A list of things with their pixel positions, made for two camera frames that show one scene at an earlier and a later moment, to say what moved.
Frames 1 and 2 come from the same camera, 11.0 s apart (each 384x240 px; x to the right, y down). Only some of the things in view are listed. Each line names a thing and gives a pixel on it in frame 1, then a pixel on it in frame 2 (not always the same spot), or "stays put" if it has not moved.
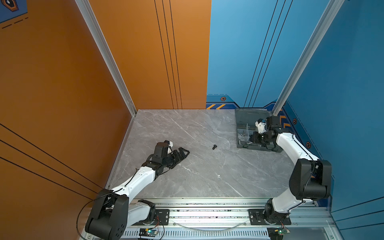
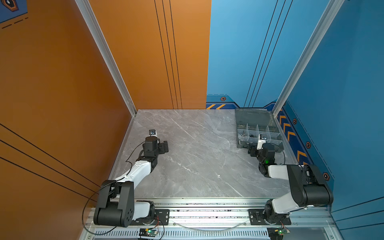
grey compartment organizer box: x=245 y=120 stays put
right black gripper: x=255 y=139 to x=252 y=151
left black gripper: x=178 y=159 to x=162 y=150
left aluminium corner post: x=108 y=54 stays put
